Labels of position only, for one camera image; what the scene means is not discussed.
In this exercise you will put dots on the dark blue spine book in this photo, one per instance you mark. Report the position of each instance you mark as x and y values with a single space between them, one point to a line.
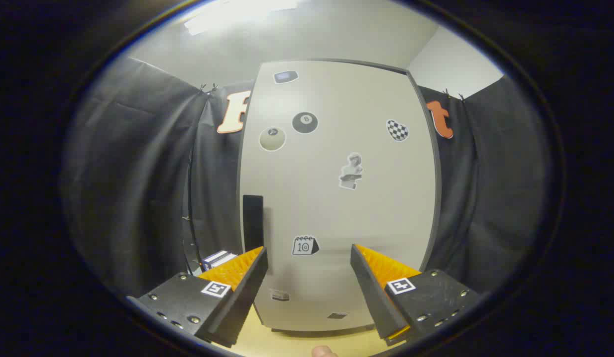
211 259

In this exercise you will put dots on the grey cabinet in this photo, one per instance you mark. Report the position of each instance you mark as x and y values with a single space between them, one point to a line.
438 198

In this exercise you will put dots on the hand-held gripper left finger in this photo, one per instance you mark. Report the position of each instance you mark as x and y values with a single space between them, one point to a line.
242 302

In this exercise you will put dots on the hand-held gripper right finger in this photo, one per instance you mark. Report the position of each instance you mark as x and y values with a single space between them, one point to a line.
373 292

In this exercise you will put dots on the black backdrop stand pole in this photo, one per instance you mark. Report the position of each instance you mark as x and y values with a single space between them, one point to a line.
190 198

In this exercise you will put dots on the black backdrop cloth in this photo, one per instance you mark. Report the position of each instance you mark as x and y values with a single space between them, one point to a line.
138 173

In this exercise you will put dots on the light grey cabinet door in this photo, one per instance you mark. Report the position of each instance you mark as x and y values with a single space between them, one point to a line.
336 213

